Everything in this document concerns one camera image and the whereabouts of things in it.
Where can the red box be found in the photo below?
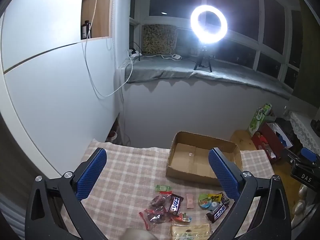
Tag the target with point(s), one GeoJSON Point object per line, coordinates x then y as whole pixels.
{"type": "Point", "coordinates": [268, 135]}

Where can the green carton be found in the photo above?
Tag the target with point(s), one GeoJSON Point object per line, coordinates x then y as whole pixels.
{"type": "Point", "coordinates": [258, 120]}

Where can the orange snack packet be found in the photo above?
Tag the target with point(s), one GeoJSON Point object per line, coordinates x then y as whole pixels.
{"type": "Point", "coordinates": [181, 219]}

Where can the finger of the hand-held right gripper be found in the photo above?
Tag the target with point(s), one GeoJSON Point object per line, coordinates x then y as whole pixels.
{"type": "Point", "coordinates": [308, 153]}

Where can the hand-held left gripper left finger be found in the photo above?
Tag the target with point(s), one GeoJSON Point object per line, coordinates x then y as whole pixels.
{"type": "Point", "coordinates": [91, 172]}

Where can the green and yellow snack packet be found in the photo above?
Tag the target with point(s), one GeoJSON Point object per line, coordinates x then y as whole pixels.
{"type": "Point", "coordinates": [205, 200]}

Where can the white lace cloth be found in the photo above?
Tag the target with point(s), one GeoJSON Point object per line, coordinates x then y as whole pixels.
{"type": "Point", "coordinates": [302, 130]}

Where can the black tripod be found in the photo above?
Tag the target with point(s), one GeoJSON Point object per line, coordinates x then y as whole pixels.
{"type": "Point", "coordinates": [203, 57]}

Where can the leopard print cushion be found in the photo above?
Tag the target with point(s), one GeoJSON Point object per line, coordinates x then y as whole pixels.
{"type": "Point", "coordinates": [160, 40]}

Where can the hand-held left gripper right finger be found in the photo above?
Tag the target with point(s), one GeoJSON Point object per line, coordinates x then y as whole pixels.
{"type": "Point", "coordinates": [222, 172]}

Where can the cardboard box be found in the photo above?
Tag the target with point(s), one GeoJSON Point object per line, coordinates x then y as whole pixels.
{"type": "Point", "coordinates": [190, 155]}

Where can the white power strip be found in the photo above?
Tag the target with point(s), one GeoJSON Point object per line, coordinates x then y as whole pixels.
{"type": "Point", "coordinates": [135, 54]}

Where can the clear red-sealed snack packet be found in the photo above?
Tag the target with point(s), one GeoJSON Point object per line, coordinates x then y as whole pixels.
{"type": "Point", "coordinates": [157, 201]}
{"type": "Point", "coordinates": [155, 217]}

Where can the brown chocolate bar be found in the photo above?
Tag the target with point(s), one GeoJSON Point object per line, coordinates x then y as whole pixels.
{"type": "Point", "coordinates": [217, 211]}
{"type": "Point", "coordinates": [175, 203]}

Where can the white power adapter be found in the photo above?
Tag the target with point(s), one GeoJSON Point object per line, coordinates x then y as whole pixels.
{"type": "Point", "coordinates": [176, 57]}

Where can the green candy wrapper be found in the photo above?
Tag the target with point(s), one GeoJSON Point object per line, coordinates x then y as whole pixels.
{"type": "Point", "coordinates": [162, 188]}

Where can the dark bottle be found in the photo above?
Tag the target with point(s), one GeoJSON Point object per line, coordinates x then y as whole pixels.
{"type": "Point", "coordinates": [85, 30]}

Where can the yellow cracker packet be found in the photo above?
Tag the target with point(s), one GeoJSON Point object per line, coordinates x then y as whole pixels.
{"type": "Point", "coordinates": [190, 231]}

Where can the wooden wall niche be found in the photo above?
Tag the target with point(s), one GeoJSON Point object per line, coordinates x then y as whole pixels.
{"type": "Point", "coordinates": [102, 10]}

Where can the pink wafer packet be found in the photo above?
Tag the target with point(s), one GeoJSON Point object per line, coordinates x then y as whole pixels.
{"type": "Point", "coordinates": [190, 201]}

